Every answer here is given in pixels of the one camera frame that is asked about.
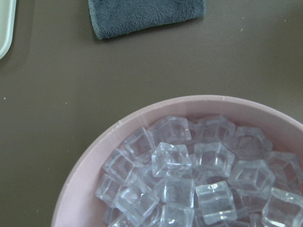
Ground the pile of clear ice cubes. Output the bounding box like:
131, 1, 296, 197
95, 115, 303, 227

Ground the grey folded cloth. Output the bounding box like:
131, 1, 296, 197
88, 0, 206, 39

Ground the pink bowl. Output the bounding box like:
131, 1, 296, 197
51, 95, 303, 227

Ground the cream rabbit tray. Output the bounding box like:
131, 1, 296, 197
0, 0, 17, 59

